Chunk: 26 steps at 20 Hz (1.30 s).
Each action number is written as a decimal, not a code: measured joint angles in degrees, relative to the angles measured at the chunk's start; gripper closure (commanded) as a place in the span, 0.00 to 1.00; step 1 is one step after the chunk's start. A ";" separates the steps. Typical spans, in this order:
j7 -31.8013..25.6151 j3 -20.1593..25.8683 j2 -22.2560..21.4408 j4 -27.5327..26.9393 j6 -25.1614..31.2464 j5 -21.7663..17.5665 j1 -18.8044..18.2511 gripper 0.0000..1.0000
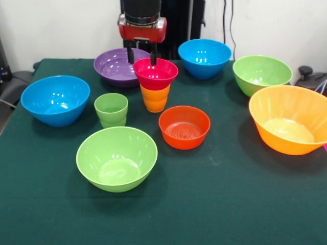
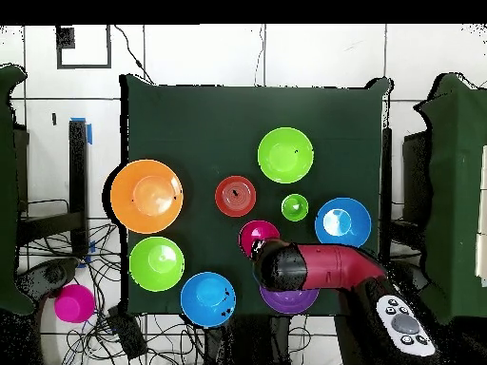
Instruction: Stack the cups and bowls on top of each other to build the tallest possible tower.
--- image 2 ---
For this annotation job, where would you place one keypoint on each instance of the pink plastic bowl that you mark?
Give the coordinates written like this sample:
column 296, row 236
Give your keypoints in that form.
column 258, row 231

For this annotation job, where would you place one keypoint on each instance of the red-orange plastic bowl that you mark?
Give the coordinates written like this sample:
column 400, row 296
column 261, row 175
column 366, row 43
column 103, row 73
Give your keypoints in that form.
column 236, row 196

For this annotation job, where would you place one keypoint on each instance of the blue plastic bowl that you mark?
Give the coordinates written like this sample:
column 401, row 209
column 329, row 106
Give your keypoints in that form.
column 208, row 299
column 354, row 228

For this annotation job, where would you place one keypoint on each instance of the large orange plastic bowl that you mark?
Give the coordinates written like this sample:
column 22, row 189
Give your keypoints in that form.
column 146, row 195

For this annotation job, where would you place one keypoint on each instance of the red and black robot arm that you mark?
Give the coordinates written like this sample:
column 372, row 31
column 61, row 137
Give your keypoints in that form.
column 327, row 266

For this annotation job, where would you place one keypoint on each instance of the green plastic cup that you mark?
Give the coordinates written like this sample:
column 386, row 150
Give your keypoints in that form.
column 295, row 207

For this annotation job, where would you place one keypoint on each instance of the purple plastic bowl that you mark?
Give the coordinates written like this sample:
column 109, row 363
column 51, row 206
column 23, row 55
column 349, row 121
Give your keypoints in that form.
column 289, row 302

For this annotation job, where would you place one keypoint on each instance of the green plastic bowl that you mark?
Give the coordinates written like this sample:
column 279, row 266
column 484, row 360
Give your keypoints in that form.
column 156, row 264
column 285, row 155

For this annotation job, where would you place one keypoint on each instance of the dark green table cloth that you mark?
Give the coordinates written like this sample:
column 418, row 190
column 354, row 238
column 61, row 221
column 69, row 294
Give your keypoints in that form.
column 228, row 106

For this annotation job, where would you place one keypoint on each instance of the black power brick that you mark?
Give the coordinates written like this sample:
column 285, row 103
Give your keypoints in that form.
column 127, row 334

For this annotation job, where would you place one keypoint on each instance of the dark grey chair base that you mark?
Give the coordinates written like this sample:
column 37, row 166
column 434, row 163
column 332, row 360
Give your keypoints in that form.
column 418, row 279
column 53, row 273

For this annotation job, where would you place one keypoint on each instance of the black cabinet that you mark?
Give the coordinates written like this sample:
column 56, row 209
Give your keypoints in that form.
column 416, row 178

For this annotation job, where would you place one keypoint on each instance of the pink plastic cup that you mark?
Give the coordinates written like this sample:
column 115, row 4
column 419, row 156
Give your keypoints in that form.
column 74, row 304

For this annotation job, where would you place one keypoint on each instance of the blue tape strip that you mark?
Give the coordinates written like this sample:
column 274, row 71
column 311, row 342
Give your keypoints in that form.
column 89, row 135

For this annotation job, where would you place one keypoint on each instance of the green cloth side table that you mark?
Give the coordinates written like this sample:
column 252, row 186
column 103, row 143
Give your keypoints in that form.
column 456, row 190
column 7, row 190

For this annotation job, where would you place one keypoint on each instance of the white round stool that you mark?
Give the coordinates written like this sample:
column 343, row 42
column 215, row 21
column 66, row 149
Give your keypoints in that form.
column 51, row 342

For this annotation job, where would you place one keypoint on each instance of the black stand frame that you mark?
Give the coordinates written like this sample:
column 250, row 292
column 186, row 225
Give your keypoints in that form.
column 387, row 190
column 78, row 171

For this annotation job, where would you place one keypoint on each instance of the black square floor frame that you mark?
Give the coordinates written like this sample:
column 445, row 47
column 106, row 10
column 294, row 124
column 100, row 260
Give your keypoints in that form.
column 65, row 38

